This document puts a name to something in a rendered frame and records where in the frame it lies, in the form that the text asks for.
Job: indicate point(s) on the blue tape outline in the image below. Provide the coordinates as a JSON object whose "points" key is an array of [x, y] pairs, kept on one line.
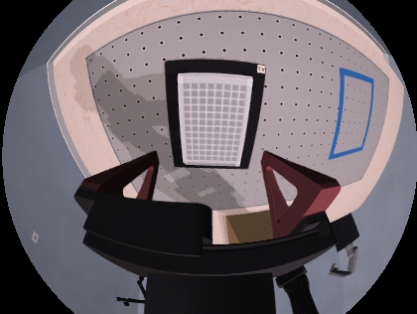
{"points": [[345, 72]]}

